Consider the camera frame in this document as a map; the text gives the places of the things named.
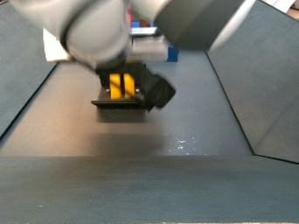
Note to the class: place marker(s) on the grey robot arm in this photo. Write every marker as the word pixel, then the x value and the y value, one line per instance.
pixel 92 28

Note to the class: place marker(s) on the black curved holder bracket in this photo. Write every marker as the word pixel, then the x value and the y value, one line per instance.
pixel 135 103

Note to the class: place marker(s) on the blue peg board base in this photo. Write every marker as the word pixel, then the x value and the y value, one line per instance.
pixel 150 45

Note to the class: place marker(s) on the yellow double-square forked block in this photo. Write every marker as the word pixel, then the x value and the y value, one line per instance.
pixel 121 86

